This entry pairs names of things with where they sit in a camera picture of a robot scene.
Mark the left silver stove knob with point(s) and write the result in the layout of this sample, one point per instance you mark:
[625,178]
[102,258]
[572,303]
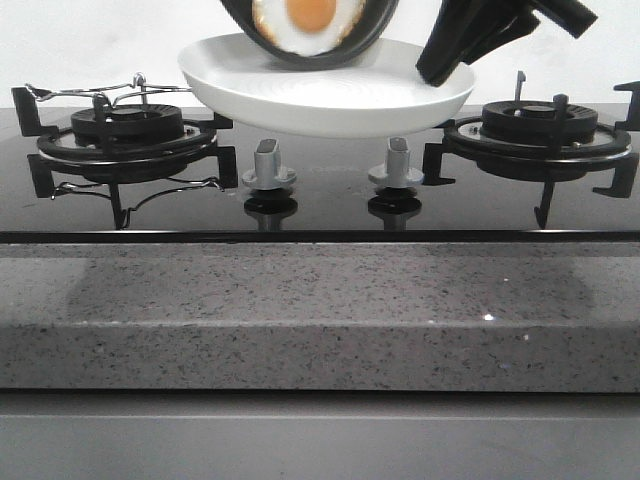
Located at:
[268,173]

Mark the left black pan support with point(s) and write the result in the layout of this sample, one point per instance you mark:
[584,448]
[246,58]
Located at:
[111,163]

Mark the black gas burner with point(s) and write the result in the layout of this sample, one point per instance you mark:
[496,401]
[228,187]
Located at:
[533,122]
[144,124]

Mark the black glass cooktop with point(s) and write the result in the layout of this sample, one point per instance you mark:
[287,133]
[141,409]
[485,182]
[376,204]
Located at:
[332,200]

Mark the left black gas burner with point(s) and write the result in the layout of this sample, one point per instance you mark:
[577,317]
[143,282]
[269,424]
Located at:
[144,124]

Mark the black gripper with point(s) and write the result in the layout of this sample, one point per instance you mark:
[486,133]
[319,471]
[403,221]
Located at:
[462,30]

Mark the silver stove knob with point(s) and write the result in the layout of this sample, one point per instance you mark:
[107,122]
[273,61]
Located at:
[396,171]
[268,173]

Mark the white round plate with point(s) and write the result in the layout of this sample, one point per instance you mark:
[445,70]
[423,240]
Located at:
[377,95]

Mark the chrome wire trivet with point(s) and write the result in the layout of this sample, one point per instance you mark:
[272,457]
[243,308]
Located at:
[137,87]

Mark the black frying pan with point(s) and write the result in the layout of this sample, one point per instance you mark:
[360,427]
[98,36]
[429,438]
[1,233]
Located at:
[375,18]

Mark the fried egg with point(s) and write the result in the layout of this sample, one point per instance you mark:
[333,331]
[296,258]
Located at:
[306,27]

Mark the right black pan support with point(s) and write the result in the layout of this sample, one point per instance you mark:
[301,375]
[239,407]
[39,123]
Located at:
[611,148]

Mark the right black gas burner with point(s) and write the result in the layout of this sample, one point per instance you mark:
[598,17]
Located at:
[533,122]

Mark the grey cabinet front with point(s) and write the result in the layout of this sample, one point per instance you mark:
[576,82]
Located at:
[317,435]

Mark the black pan support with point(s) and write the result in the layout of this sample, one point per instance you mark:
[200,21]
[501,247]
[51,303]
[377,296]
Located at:
[111,163]
[611,148]

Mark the right silver stove knob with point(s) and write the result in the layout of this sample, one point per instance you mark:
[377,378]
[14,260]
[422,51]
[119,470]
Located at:
[396,171]

